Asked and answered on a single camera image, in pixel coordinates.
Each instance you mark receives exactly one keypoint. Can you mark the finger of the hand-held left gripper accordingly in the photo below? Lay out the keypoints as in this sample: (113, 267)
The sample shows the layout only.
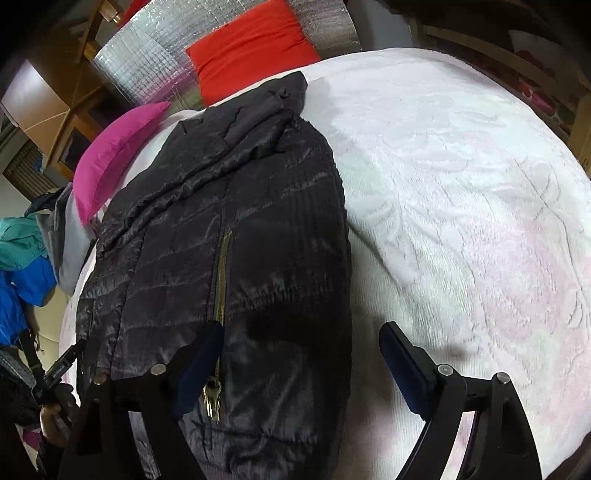
(71, 357)

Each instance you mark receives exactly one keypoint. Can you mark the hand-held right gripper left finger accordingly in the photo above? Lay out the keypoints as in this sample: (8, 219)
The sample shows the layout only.
(198, 364)

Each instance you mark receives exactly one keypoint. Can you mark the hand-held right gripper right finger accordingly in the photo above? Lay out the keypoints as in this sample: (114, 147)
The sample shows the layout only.
(406, 369)

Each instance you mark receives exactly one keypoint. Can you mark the black puffer jacket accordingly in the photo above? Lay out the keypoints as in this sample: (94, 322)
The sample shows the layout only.
(254, 230)

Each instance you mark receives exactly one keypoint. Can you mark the person's left hand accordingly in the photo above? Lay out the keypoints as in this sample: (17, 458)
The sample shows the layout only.
(53, 427)

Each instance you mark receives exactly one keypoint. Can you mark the grey knitted cloth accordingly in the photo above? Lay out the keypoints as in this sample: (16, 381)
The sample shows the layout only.
(16, 374)

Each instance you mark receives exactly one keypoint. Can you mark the blue jacket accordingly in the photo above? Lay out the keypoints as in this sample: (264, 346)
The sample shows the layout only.
(27, 286)

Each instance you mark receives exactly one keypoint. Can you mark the grey garment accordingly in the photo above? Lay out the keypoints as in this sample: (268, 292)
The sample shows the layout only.
(74, 249)

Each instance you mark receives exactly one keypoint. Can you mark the teal jacket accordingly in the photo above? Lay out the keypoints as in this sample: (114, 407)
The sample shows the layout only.
(23, 244)

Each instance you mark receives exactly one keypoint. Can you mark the white pink textured blanket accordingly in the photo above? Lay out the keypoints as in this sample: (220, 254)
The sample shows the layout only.
(461, 207)

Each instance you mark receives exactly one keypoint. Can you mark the pink pillow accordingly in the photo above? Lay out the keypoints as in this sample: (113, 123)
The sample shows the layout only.
(115, 157)

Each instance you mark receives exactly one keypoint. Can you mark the wooden cabinet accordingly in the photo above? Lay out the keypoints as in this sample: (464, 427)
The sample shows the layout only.
(41, 97)

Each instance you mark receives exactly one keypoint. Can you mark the silver foil insulation panel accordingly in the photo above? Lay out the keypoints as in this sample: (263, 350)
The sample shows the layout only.
(138, 64)

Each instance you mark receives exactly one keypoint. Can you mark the red pillow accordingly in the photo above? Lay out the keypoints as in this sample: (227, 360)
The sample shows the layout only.
(249, 50)

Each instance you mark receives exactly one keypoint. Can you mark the red cloth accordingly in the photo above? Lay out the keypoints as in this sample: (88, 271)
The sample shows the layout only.
(134, 9)

